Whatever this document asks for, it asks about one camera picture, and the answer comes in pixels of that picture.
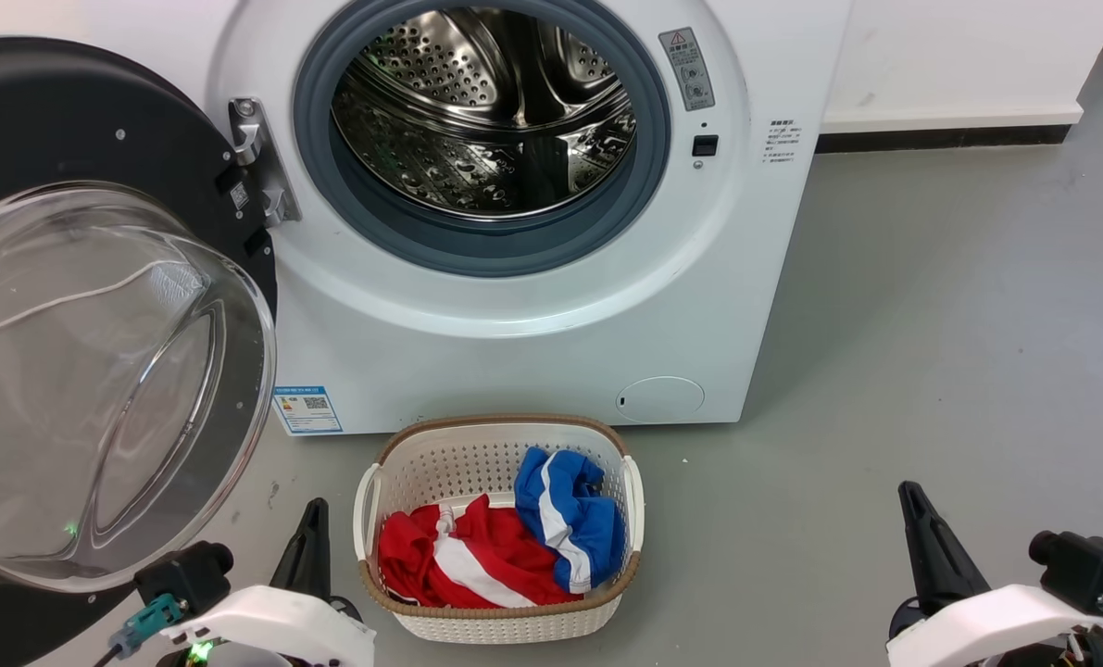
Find teal left cable connector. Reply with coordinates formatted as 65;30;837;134
108;594;187;661

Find red white striped garment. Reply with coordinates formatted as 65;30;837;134
377;494;585;610

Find metal door hinge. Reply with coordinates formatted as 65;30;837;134
228;96;303;229

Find blue energy label sticker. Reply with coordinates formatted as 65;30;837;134
273;385;344;435

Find white front-load washing machine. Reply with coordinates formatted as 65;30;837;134
201;0;854;437

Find steel perforated washer drum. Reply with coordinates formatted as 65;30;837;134
331;7;639;223

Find grey warning sticker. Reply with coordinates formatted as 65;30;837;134
658;27;717;113

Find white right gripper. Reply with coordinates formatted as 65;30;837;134
886;480;1103;667

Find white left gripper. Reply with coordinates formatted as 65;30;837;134
157;497;377;667

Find blue white striped garment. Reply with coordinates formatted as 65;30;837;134
514;447;627;595

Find black round glass washer door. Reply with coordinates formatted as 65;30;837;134
0;37;280;667

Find round white filter cover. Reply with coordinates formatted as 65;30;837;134
615;375;707;425

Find white perforated laundry basket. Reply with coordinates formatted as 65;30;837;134
354;413;646;646

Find black text info sticker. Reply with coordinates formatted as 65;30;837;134
763;118;803;167

